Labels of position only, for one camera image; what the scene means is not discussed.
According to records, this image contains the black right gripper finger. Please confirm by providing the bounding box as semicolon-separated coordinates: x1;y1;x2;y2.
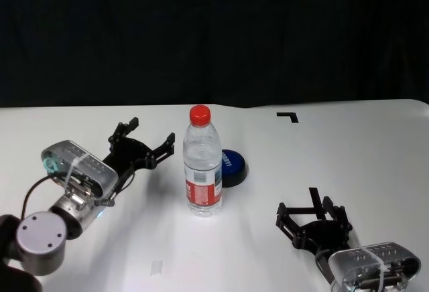
322;196;354;236
275;202;308;250

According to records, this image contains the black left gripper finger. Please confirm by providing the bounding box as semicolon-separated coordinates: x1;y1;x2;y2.
107;117;139;149
145;133;176;169

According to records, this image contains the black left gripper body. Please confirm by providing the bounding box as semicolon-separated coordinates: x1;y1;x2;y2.
101;136;151;186

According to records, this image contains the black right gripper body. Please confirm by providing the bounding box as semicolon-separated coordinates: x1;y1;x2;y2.
300;220;357;258

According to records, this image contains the blue round lid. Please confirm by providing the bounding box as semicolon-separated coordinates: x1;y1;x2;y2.
221;149;249;189

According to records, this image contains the clear water bottle red cap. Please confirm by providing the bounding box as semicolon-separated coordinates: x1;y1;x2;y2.
182;104;225;218

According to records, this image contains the black T-shaped tape mark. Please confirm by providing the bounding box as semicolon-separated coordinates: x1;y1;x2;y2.
284;188;328;221

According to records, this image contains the black L-shaped tape mark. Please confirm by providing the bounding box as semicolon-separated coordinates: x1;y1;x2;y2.
276;113;298;125

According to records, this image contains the black curtain backdrop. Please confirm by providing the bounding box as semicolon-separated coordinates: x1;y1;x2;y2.
0;0;429;111

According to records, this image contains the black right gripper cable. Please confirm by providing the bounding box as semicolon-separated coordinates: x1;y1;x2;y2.
314;248;336;286

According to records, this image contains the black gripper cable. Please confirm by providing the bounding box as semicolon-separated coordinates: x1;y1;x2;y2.
95;163;135;206
314;248;336;286

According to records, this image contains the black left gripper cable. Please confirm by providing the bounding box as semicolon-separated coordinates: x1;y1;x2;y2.
95;163;135;206

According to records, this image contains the white left camera zip tie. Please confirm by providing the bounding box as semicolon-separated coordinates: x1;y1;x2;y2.
63;153;91;194

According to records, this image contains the white camera zip tie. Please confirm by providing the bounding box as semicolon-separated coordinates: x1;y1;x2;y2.
63;153;91;194
364;246;389;292

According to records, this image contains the white right camera zip tie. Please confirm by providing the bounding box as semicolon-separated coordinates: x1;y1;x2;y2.
364;246;389;292

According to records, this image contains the black left camera cable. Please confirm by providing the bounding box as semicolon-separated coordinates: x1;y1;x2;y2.
19;174;64;221

